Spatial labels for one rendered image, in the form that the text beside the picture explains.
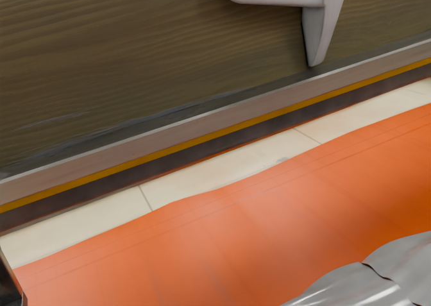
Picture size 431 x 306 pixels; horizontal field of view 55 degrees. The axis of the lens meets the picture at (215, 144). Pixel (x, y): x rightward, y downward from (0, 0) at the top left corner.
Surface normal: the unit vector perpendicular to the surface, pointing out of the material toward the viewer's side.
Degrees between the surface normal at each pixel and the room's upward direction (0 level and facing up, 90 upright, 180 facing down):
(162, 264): 0
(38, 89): 90
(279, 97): 90
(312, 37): 90
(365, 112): 0
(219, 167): 0
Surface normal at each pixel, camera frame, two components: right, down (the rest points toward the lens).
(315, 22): -0.90, 0.32
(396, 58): 0.39, 0.34
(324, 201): -0.18, -0.88
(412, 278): 0.17, -0.60
